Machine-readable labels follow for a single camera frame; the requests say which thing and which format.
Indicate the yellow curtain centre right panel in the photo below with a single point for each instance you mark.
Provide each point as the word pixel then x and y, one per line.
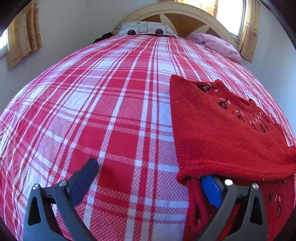
pixel 249 35

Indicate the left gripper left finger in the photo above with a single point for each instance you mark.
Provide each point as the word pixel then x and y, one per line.
pixel 40 222

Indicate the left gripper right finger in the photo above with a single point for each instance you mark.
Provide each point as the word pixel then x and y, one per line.
pixel 250 222

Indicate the red embroidered knit sweater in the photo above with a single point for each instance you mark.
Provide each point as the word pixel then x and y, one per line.
pixel 219 133

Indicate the cream wooden headboard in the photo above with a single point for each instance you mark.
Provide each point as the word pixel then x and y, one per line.
pixel 183 19

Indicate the yellow curtain side window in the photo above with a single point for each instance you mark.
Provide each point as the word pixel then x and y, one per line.
pixel 23 35

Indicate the yellow curtain panel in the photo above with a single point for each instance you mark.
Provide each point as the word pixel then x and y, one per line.
pixel 209 6
pixel 249 35

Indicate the grey patterned pillow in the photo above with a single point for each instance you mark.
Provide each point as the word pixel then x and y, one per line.
pixel 144 28

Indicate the yellow curtain centre left panel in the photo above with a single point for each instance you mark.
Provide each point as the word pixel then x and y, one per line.
pixel 209 6

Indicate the pink pillow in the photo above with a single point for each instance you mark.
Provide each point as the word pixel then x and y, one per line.
pixel 216 44

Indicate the black cloth beside bed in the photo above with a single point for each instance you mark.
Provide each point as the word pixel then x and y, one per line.
pixel 103 37

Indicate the red white plaid bedspread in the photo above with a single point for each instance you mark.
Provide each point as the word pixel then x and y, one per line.
pixel 110 101

